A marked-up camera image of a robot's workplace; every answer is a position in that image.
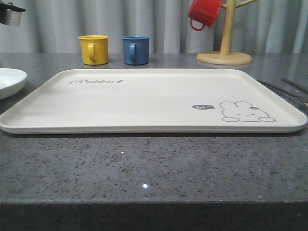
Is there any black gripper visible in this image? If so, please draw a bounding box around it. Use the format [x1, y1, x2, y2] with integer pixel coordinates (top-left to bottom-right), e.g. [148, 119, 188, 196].
[0, 1, 26, 26]

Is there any white round plate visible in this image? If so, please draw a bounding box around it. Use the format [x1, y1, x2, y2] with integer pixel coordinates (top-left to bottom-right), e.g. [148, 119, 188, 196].
[0, 68, 27, 100]

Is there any silver fork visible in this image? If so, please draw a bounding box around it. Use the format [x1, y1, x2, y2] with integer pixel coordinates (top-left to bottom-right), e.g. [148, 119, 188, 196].
[257, 80, 308, 107]

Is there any yellow mug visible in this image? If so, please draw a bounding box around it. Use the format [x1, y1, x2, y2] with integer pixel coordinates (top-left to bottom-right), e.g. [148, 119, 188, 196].
[78, 35, 109, 65]

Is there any beige rabbit serving tray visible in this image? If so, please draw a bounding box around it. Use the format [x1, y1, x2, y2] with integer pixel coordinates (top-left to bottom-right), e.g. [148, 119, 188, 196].
[0, 69, 308, 134]

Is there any blue mug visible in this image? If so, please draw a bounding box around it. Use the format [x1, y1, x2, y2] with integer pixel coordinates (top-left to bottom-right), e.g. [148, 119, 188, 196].
[122, 35, 150, 65]

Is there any red mug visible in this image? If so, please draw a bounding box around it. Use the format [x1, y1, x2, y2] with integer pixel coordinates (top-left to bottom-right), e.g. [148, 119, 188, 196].
[188, 0, 223, 31]

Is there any wooden mug tree stand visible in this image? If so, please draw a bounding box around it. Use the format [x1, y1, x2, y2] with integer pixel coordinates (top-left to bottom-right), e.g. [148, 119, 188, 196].
[196, 0, 256, 65]

